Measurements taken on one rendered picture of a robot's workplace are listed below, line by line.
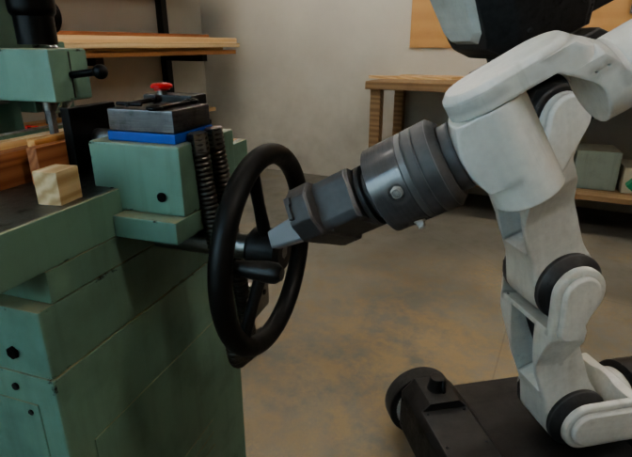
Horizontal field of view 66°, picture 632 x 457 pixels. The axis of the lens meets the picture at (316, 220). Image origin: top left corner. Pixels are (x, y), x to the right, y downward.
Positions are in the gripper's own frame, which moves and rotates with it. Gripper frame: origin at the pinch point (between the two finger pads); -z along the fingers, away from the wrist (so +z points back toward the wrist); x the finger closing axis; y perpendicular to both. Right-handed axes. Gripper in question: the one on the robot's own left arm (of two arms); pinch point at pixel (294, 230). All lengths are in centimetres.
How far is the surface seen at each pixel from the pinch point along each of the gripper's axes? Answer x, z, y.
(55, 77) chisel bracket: -7.6, -24.3, 31.2
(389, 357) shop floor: 126, -48, -22
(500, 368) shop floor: 140, -15, -36
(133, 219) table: -3.5, -19.9, 9.1
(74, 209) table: -10.4, -21.2, 10.3
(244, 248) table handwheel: 6.6, -11.8, 2.6
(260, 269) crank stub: -1.4, -4.8, -2.8
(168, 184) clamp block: -2.4, -13.8, 11.4
